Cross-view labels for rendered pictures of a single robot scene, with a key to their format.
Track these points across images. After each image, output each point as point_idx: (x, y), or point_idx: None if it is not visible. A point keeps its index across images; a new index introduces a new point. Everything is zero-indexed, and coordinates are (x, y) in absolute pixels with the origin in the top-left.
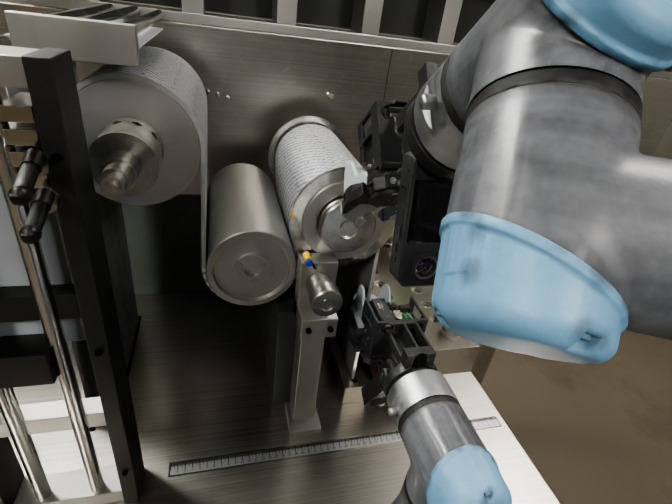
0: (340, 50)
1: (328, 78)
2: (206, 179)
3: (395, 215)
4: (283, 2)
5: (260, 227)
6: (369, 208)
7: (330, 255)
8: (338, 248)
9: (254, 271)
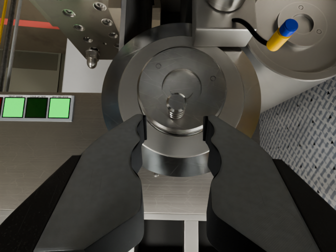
0: (150, 207)
1: (157, 186)
2: (296, 125)
3: (128, 147)
4: (194, 234)
5: (290, 84)
6: (242, 207)
7: (201, 41)
8: (193, 53)
9: (296, 21)
